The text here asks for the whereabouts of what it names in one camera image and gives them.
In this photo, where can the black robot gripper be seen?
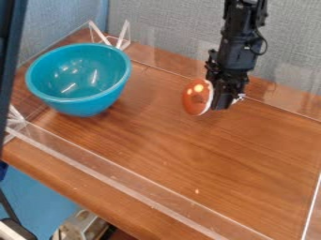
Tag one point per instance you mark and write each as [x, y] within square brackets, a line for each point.
[229, 66]

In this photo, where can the brown and white toy mushroom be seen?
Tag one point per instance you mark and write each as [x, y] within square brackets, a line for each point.
[197, 97]

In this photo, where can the dark blue foreground arm link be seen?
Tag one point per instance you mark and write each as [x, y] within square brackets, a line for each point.
[12, 17]

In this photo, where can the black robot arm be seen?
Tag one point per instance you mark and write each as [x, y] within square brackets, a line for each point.
[244, 16]

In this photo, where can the blue plastic bowl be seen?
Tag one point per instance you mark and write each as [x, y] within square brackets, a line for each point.
[79, 78]

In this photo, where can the black stand leg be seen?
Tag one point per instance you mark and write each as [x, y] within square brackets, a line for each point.
[11, 228]

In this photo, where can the clear acrylic barrier frame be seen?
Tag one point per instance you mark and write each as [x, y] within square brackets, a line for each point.
[233, 175]

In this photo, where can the grey metal bracket under table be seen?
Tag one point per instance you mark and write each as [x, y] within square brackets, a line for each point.
[82, 226]

